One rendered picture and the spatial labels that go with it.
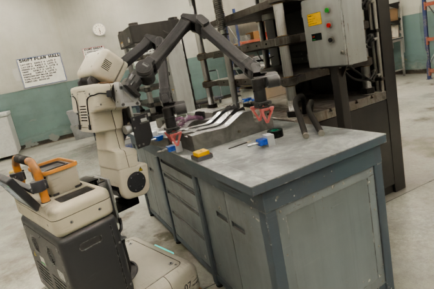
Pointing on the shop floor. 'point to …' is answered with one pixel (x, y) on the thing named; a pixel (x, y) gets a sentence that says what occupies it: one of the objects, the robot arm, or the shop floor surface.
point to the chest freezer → (8, 136)
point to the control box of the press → (336, 40)
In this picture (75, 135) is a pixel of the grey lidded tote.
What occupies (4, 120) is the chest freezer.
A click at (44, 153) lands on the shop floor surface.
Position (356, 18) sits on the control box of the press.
